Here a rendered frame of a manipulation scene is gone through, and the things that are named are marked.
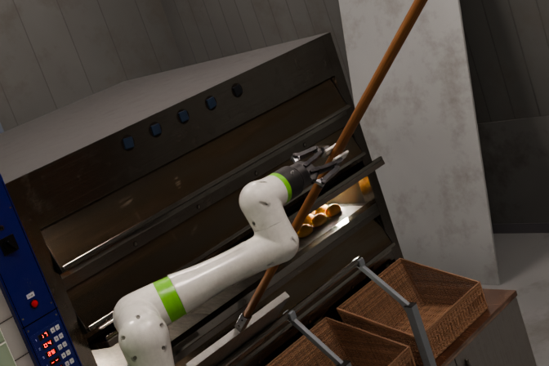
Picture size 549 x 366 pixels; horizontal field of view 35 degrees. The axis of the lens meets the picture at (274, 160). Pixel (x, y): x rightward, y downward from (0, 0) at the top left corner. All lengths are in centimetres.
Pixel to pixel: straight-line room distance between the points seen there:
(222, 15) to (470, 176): 302
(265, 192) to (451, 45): 386
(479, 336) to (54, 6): 499
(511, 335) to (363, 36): 276
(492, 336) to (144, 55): 493
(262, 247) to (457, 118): 386
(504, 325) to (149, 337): 273
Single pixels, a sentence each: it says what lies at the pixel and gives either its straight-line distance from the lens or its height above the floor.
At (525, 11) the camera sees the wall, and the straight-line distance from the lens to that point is 622.
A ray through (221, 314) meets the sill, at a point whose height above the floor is 117.
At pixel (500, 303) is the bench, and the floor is 58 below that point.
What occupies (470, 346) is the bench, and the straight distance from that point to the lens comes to 435.
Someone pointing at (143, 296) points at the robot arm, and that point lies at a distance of 232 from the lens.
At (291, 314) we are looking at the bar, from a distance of 365.
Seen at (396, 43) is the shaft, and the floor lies 224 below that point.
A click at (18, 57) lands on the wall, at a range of 771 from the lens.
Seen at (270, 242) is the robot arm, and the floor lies 185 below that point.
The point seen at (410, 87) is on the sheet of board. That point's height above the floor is 138.
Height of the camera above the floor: 256
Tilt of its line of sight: 13 degrees down
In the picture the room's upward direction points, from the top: 19 degrees counter-clockwise
